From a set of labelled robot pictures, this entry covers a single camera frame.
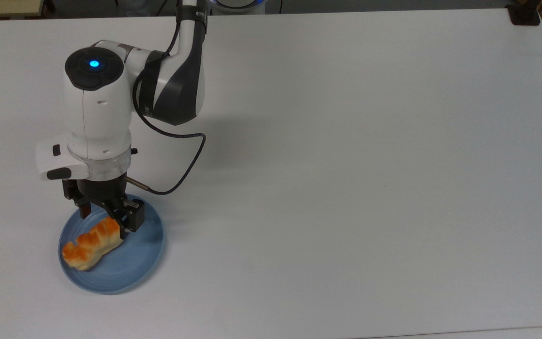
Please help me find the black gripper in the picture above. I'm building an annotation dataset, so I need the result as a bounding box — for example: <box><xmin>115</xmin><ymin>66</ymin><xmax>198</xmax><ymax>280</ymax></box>
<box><xmin>61</xmin><ymin>172</ymin><xmax>146</xmax><ymax>234</ymax></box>

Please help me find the toy bread with orange glaze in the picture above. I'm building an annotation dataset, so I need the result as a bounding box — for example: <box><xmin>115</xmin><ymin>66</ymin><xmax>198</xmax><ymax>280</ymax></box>
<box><xmin>61</xmin><ymin>216</ymin><xmax>124</xmax><ymax>272</ymax></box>

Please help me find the blue round plate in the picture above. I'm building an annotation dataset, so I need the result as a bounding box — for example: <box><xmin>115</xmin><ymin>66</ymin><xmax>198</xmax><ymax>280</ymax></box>
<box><xmin>58</xmin><ymin>193</ymin><xmax>165</xmax><ymax>295</ymax></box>

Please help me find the wooden board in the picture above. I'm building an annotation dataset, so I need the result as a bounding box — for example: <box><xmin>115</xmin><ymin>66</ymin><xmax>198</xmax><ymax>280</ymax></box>
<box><xmin>0</xmin><ymin>0</ymin><xmax>47</xmax><ymax>19</ymax></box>

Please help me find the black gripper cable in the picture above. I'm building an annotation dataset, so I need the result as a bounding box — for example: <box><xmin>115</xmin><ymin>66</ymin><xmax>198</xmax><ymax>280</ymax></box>
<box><xmin>126</xmin><ymin>14</ymin><xmax>207</xmax><ymax>196</ymax></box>

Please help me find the black camera stand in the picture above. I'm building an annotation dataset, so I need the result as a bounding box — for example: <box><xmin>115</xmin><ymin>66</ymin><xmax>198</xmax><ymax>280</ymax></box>
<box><xmin>508</xmin><ymin>0</ymin><xmax>542</xmax><ymax>26</ymax></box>

